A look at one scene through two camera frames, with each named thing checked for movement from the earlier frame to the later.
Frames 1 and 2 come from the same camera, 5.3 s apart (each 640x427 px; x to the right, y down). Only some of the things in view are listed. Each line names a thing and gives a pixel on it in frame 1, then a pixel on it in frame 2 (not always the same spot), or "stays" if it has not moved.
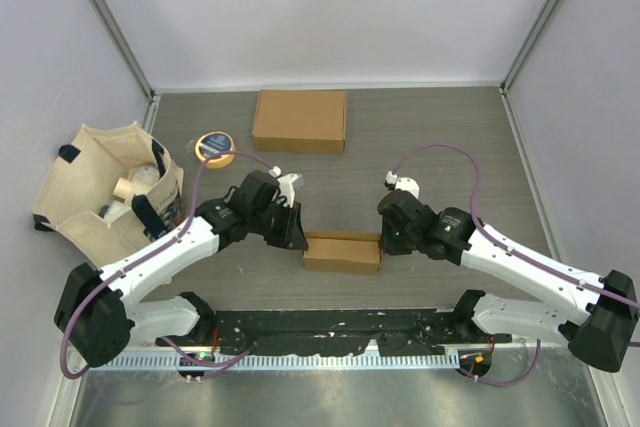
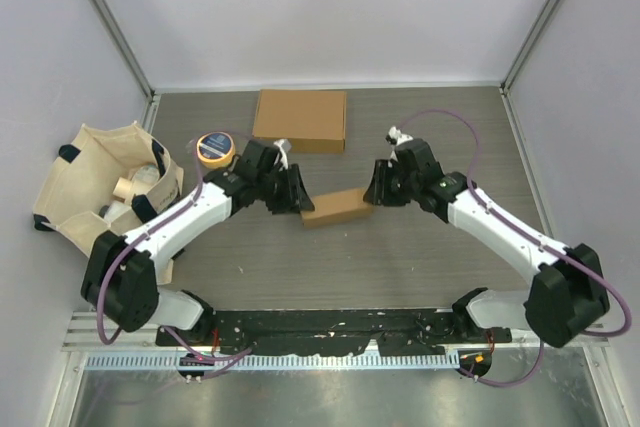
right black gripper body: (398, 242) -> (399, 189)
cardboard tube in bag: (123, 188) stays
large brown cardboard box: (300, 121) stays
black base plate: (340, 331) stays
